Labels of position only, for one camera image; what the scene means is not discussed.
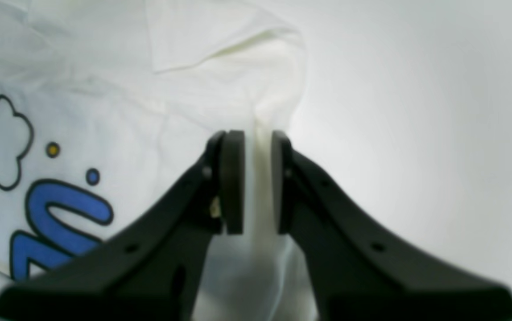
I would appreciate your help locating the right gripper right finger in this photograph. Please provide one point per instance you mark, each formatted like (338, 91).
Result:
(360, 270)

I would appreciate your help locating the white printed T-shirt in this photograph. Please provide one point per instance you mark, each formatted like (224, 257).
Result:
(104, 103)

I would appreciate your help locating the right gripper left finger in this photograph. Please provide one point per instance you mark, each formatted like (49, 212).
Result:
(150, 271)

